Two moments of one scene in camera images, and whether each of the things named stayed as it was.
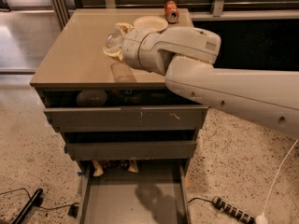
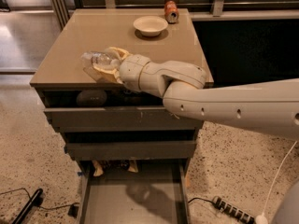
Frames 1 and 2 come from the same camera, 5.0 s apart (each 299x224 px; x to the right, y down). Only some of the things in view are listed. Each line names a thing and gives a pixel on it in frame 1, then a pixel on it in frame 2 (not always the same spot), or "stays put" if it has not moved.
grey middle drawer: (131, 149) stays put
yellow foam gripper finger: (124, 27) → (122, 53)
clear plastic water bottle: (114, 38) → (97, 58)
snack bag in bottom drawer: (101, 166) stays put
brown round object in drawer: (92, 98) stays put
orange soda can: (171, 12) stays put
